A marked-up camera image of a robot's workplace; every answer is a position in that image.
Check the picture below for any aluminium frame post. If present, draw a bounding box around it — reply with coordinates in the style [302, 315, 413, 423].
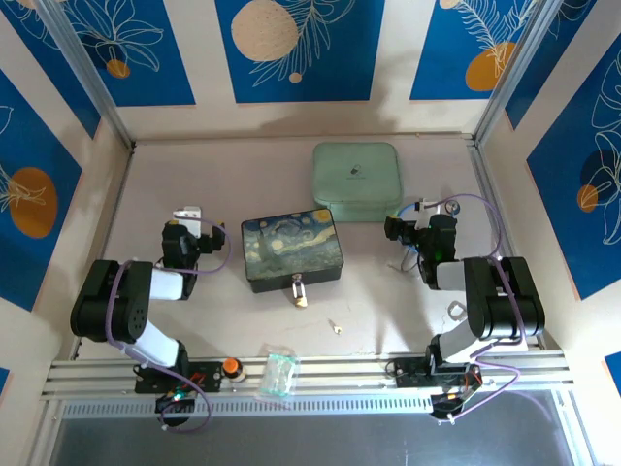
[473, 0, 559, 147]
[36, 0, 136, 150]

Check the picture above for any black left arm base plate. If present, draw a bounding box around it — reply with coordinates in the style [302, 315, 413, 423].
[134, 361, 225, 395]

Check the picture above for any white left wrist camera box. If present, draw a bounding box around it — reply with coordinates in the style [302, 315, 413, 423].
[173, 206, 203, 235]

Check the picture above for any clear plastic bag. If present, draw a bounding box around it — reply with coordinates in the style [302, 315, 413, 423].
[255, 342, 302, 398]

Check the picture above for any black right wiring connector block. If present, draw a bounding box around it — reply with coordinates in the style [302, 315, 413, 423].
[430, 391, 468, 421]

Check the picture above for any aluminium side rail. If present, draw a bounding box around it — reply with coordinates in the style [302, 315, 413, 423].
[71, 145, 136, 361]
[467, 144, 548, 351]

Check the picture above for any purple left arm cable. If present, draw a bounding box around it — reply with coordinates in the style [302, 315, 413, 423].
[107, 217, 234, 434]

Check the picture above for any blue poster with cream circle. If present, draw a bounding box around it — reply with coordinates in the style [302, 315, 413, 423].
[214, 0, 388, 105]

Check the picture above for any black left wiring connector block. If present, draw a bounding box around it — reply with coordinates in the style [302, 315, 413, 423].
[154, 391, 198, 428]

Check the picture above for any orange push button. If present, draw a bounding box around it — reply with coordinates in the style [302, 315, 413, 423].
[221, 357, 246, 382]

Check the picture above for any slotted grey cable duct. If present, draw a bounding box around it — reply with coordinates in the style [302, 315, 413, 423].
[57, 391, 570, 419]

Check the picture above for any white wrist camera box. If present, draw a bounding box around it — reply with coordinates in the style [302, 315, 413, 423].
[415, 197, 441, 228]
[173, 206, 203, 235]

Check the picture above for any brass padlock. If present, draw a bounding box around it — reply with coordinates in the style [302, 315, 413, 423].
[289, 273, 311, 309]

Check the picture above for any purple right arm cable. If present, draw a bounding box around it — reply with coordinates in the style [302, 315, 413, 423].
[421, 192, 528, 426]

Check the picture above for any blue floral wall poster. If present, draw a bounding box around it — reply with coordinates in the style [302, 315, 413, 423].
[0, 0, 102, 141]
[504, 0, 621, 131]
[61, 0, 197, 109]

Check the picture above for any black wiring connector block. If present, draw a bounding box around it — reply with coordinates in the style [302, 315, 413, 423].
[154, 391, 198, 428]
[430, 391, 468, 421]

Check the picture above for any mint green square case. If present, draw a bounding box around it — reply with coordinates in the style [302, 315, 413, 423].
[311, 141, 404, 223]

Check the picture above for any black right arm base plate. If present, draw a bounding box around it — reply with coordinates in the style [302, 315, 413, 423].
[393, 357, 482, 389]

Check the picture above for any starry night painted box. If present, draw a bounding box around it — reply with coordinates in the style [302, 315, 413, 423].
[241, 208, 346, 294]

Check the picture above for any blue stethoscope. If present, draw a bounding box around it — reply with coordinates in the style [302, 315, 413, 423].
[386, 196, 462, 274]

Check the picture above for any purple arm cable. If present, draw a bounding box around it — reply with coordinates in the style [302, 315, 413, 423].
[107, 217, 234, 434]
[421, 192, 528, 426]

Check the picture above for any aluminium table edge rail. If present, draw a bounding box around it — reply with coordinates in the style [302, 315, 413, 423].
[41, 355, 577, 400]

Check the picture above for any blue poster with orange circle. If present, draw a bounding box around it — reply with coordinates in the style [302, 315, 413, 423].
[526, 46, 621, 302]
[0, 69, 83, 313]
[409, 0, 552, 102]

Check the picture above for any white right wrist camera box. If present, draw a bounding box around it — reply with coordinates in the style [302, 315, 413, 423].
[415, 197, 441, 228]

